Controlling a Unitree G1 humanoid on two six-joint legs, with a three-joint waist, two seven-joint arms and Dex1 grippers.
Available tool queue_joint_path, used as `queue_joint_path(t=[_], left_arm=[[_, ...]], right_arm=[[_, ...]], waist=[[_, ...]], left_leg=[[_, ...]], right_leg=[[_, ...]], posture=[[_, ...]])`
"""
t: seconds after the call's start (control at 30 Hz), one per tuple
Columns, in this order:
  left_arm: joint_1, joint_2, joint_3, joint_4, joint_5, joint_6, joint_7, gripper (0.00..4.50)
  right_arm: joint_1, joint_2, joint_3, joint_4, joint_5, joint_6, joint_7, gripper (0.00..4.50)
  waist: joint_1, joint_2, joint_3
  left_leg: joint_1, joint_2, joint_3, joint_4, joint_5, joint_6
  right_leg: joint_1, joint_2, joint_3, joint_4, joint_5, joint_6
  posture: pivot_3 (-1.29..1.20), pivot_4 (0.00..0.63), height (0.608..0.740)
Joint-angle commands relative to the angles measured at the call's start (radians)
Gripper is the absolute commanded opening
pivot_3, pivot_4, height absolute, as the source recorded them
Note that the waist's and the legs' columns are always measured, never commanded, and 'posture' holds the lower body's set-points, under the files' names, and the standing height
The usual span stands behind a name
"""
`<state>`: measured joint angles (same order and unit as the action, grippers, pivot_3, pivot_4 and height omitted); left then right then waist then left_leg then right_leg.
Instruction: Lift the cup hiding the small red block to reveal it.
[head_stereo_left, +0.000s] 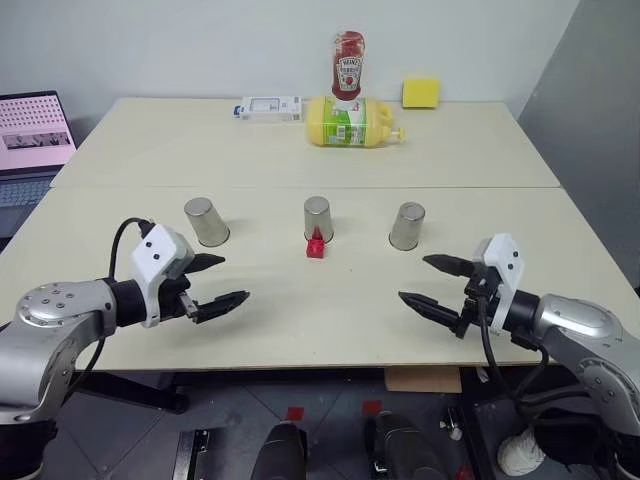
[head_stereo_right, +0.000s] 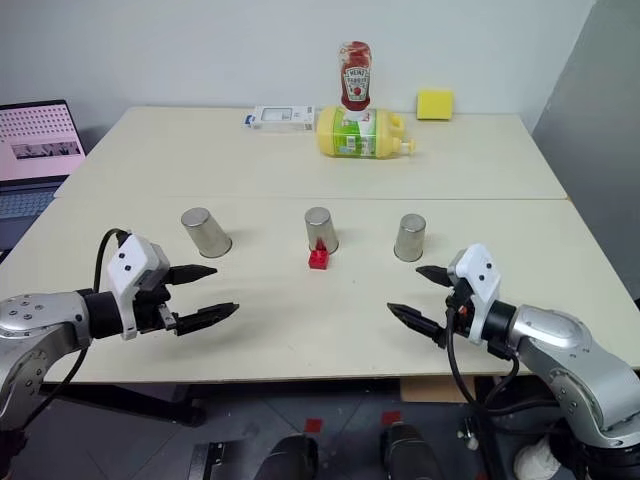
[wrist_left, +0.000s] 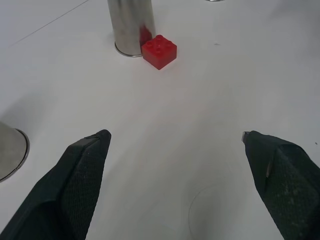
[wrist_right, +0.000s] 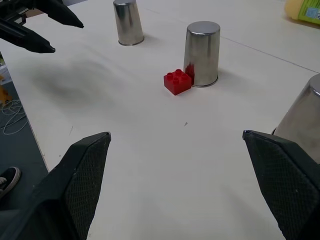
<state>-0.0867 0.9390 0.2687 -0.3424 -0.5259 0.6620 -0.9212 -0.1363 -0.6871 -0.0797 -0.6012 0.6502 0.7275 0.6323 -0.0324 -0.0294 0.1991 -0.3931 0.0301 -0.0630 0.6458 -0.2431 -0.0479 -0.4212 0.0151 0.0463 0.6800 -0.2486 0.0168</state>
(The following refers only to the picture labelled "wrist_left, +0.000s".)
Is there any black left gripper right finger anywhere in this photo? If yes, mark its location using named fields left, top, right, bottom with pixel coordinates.
left=241, top=130, right=320, bottom=240

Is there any red toy building brick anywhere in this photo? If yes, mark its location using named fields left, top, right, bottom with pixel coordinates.
left=140, top=34, right=178, bottom=71

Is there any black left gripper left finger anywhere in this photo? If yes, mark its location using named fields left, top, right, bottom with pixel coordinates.
left=0, top=129, right=112, bottom=240

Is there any stainless steel cup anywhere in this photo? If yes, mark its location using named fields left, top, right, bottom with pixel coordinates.
left=107, top=0, right=156, bottom=58
left=0, top=121, right=31, bottom=183

